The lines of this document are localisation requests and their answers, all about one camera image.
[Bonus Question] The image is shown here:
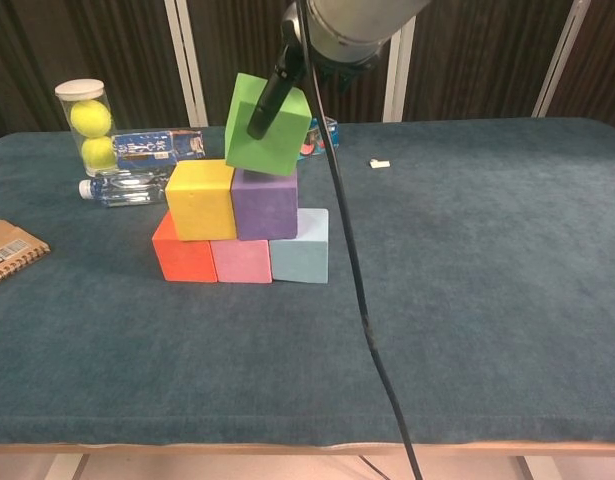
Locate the clear plastic water bottle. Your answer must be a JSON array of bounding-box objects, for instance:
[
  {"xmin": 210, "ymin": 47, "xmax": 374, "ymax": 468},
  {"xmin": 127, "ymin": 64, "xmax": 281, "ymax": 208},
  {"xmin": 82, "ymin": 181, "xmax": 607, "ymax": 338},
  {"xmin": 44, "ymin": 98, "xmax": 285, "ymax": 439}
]
[{"xmin": 78, "ymin": 169, "xmax": 181, "ymax": 208}]

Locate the blue Oreo cookie box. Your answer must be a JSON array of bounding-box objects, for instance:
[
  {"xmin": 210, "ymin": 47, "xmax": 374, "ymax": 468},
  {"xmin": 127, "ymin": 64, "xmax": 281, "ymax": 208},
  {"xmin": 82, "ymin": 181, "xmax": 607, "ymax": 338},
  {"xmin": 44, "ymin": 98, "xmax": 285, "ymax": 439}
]
[{"xmin": 296, "ymin": 115, "xmax": 341, "ymax": 162}]

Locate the pink foam cube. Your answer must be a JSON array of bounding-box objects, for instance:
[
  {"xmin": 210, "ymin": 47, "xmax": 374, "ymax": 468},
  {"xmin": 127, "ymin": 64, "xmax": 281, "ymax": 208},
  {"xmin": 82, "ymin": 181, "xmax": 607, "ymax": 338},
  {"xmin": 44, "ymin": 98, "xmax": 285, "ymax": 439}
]
[{"xmin": 209, "ymin": 238, "xmax": 274, "ymax": 285}]

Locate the green foam cube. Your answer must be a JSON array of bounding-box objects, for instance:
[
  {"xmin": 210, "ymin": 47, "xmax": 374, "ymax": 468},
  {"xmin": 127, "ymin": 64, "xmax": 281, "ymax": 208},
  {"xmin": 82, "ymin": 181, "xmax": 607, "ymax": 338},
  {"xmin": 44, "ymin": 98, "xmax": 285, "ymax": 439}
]
[{"xmin": 224, "ymin": 72, "xmax": 314, "ymax": 176}]

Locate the black right hand cable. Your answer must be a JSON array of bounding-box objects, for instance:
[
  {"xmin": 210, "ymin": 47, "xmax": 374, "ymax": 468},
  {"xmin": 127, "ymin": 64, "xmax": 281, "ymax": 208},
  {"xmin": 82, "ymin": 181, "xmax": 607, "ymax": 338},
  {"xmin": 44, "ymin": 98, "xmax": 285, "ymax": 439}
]
[{"xmin": 295, "ymin": 0, "xmax": 423, "ymax": 480}]

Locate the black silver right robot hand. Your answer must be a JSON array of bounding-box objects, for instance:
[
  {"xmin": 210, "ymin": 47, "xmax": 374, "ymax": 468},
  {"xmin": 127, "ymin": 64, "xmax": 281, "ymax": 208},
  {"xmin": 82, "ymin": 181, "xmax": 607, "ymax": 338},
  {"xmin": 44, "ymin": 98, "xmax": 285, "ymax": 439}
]
[{"xmin": 246, "ymin": 0, "xmax": 369, "ymax": 140}]

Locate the yellow tennis ball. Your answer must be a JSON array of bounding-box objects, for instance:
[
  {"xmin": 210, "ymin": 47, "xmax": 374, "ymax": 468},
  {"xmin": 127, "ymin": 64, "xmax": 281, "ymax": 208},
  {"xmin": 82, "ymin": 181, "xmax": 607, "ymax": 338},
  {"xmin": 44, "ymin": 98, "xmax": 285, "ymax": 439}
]
[
  {"xmin": 69, "ymin": 99, "xmax": 113, "ymax": 139},
  {"xmin": 80, "ymin": 135, "xmax": 117, "ymax": 169}
]

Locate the blue orange snack box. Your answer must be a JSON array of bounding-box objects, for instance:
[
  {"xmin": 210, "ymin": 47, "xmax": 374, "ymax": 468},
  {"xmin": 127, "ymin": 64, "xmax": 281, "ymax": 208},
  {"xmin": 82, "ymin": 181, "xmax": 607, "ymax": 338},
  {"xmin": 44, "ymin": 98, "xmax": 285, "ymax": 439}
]
[{"xmin": 111, "ymin": 128, "xmax": 207, "ymax": 170}]

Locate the orange foam cube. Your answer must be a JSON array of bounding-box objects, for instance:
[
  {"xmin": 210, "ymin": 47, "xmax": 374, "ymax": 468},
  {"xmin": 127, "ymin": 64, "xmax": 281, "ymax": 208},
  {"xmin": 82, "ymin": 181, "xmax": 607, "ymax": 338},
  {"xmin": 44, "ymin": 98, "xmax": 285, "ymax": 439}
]
[{"xmin": 152, "ymin": 209, "xmax": 219, "ymax": 284}]

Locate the yellow foam cube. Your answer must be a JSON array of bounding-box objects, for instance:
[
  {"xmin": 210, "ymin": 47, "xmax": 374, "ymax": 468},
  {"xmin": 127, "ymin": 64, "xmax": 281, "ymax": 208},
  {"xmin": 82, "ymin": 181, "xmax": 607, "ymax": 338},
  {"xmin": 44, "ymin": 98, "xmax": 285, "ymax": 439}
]
[{"xmin": 165, "ymin": 159, "xmax": 238, "ymax": 242}]

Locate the brown spiral notebook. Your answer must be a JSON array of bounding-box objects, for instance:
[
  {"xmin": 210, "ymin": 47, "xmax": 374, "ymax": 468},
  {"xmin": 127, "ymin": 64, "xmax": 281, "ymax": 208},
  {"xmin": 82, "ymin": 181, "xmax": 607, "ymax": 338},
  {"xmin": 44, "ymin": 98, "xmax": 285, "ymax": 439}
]
[{"xmin": 0, "ymin": 218, "xmax": 52, "ymax": 289}]

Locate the clear tennis ball tube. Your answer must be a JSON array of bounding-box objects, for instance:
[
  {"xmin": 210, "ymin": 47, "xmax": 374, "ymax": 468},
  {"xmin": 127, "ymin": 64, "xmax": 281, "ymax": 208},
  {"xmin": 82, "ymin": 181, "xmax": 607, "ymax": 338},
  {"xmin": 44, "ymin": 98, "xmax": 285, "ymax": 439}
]
[{"xmin": 54, "ymin": 78, "xmax": 119, "ymax": 179}]

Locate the light blue foam cube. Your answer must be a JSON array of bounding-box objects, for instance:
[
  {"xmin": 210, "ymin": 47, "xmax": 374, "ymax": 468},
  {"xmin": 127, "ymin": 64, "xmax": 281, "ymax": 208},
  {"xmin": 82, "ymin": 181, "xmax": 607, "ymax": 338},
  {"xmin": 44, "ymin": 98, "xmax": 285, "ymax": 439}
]
[{"xmin": 269, "ymin": 207, "xmax": 330, "ymax": 285}]

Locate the white partition post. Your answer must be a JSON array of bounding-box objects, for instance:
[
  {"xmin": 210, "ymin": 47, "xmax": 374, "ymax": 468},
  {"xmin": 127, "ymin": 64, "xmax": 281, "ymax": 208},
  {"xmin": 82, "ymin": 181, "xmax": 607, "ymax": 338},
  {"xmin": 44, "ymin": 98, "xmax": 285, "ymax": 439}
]
[
  {"xmin": 530, "ymin": 0, "xmax": 591, "ymax": 119},
  {"xmin": 381, "ymin": 17, "xmax": 419, "ymax": 123},
  {"xmin": 164, "ymin": 0, "xmax": 209, "ymax": 128}
]

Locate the purple foam cube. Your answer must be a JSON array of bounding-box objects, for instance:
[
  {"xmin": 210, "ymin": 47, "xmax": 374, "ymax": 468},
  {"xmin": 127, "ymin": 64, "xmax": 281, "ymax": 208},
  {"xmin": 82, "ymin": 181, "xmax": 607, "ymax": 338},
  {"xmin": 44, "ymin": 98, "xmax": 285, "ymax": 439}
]
[{"xmin": 230, "ymin": 167, "xmax": 299, "ymax": 242}]

